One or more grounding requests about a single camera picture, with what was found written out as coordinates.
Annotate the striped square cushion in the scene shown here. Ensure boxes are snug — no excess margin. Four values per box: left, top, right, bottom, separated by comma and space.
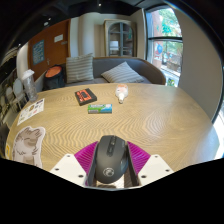
65, 52, 95, 84

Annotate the black computer mouse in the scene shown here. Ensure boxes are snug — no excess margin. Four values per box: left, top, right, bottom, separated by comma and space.
93, 134, 130, 184

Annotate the cat-shaped mouse pad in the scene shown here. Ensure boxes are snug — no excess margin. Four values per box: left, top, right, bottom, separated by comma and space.
11, 125, 47, 169

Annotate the group of white chairs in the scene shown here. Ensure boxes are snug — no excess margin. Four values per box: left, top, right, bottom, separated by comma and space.
3, 78, 28, 111

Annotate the grey curved sofa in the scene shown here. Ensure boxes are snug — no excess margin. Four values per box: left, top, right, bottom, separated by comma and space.
63, 56, 167, 88

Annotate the striped grey cushion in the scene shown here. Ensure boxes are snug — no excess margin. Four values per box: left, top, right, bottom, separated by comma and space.
100, 61, 145, 84

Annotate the blue poster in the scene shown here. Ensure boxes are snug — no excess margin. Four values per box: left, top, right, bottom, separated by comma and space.
32, 39, 45, 66

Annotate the small green blue pack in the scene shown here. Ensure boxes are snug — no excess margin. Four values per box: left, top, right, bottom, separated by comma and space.
87, 103, 113, 115

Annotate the clear shaker bottle white lid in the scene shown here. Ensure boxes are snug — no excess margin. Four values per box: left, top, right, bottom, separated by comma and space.
20, 69, 38, 103

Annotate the arched glass-door cabinet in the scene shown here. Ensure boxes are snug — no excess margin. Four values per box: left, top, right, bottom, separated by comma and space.
103, 19, 138, 58

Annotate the orange-brown wooden door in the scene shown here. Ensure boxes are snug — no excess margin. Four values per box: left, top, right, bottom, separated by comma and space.
27, 19, 72, 83

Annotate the white sticker sheet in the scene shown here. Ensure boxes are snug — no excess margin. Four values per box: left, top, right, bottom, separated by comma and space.
16, 98, 46, 126

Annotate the black-framed window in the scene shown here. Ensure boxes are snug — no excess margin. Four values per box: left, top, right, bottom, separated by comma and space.
146, 7, 184, 88

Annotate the small white sign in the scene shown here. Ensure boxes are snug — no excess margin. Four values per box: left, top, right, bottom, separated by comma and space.
53, 33, 64, 43

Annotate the black and orange bag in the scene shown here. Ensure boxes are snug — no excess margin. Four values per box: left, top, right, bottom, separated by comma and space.
42, 65, 66, 91

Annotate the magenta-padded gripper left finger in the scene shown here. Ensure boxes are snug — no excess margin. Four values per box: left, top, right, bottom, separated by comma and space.
49, 141, 100, 187

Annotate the black and orange box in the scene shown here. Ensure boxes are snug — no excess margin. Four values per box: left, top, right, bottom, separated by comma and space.
74, 87, 98, 107

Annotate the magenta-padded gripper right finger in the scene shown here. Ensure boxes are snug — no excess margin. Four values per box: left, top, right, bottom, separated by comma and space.
127, 141, 174, 187

